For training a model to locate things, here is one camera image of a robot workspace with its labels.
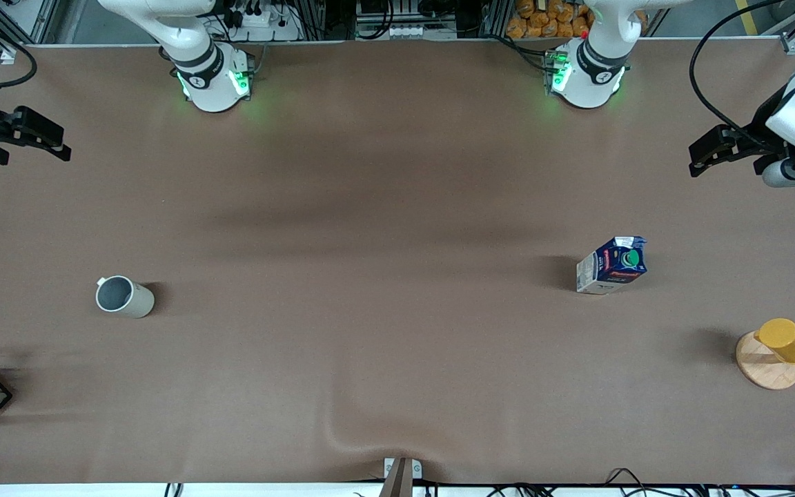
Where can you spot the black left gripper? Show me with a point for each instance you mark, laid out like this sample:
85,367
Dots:
760,130

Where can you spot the blue milk carton green cap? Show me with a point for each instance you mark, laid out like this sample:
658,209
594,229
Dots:
611,269

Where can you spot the white mug grey inside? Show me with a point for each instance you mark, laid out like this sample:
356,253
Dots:
135,300

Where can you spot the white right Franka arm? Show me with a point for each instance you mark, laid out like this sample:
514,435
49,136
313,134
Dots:
208,76

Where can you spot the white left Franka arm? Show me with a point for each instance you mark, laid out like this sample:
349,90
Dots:
587,76

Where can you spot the yellow plastic cup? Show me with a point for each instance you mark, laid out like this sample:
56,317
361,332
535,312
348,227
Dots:
787,342

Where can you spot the round wooden cup stand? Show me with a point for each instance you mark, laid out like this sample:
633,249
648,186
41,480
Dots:
767,373

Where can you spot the pile of orange packets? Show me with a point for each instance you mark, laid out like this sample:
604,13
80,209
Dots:
549,21

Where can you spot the grey metal table clamp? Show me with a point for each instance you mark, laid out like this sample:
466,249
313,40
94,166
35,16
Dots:
401,473

